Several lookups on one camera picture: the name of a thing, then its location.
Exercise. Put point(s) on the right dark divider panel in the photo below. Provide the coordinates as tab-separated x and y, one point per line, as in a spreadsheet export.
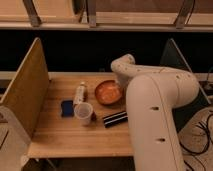
173	57

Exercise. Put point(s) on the small white bottle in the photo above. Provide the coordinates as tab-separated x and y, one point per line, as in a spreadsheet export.
80	94

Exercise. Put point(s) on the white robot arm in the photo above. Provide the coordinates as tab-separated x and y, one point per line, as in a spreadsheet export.
152	92

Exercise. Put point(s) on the left wooden divider panel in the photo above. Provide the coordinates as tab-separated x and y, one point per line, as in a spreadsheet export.
24	97

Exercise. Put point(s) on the orange ceramic bowl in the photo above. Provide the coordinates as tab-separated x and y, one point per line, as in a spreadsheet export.
108	92

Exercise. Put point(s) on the clear plastic cup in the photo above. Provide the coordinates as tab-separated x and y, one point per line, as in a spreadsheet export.
83	112

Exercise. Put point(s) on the black striped box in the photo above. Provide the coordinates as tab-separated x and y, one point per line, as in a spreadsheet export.
115	119

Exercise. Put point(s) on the blue sponge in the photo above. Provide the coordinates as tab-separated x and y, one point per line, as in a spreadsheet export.
67	108

